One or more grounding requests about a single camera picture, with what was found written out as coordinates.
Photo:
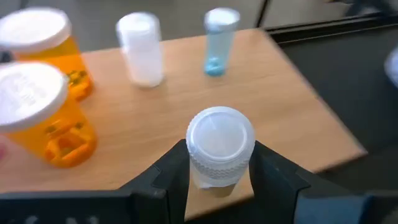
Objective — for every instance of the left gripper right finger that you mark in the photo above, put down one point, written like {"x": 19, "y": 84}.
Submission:
{"x": 273, "y": 186}

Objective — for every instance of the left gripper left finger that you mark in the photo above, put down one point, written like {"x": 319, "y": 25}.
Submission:
{"x": 168, "y": 186}

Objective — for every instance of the small white plastic bottle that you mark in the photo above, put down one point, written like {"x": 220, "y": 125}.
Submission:
{"x": 140, "y": 49}
{"x": 220, "y": 140}

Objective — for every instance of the orange pill bottle white cap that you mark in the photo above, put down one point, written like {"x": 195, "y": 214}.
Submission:
{"x": 62, "y": 140}
{"x": 62, "y": 62}

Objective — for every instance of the light blue vial white cap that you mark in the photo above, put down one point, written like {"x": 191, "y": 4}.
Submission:
{"x": 220, "y": 40}

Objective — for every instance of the black table mat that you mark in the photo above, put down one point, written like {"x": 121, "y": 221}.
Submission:
{"x": 357, "y": 93}

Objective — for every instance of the black table frame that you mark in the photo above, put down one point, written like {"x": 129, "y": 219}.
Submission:
{"x": 311, "y": 31}

